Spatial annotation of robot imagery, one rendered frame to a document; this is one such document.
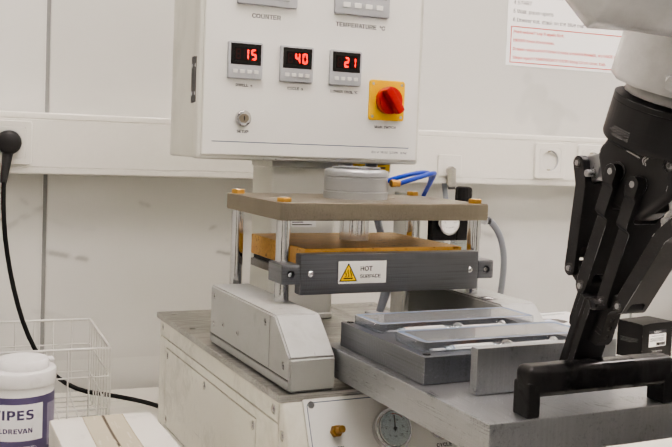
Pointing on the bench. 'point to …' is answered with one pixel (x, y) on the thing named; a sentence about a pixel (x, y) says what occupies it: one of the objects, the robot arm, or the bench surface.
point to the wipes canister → (26, 399)
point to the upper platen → (362, 240)
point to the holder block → (406, 356)
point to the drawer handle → (591, 378)
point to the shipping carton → (110, 431)
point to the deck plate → (186, 320)
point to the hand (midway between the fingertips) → (588, 335)
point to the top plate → (359, 200)
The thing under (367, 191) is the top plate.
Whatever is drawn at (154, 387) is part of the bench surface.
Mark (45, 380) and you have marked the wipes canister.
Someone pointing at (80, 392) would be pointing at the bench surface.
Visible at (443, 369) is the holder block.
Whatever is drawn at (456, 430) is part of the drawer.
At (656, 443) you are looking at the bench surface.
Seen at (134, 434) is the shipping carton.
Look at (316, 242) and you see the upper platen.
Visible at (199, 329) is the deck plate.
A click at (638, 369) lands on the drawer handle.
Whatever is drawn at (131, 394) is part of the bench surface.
